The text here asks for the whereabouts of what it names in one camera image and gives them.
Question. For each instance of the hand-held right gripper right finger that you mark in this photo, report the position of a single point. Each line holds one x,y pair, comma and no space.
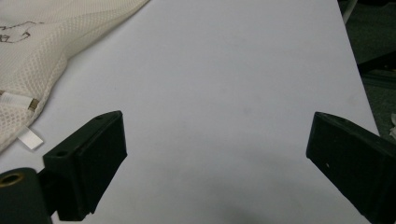
351,158

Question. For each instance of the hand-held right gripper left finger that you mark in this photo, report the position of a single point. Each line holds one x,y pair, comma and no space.
90,165

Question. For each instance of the white crumpled paper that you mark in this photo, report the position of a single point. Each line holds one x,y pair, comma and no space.
393,126

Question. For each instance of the dark metal stand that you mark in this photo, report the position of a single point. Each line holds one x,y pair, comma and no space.
378,70

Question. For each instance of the cream mesh laundry bag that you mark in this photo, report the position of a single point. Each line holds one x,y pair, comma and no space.
34,53

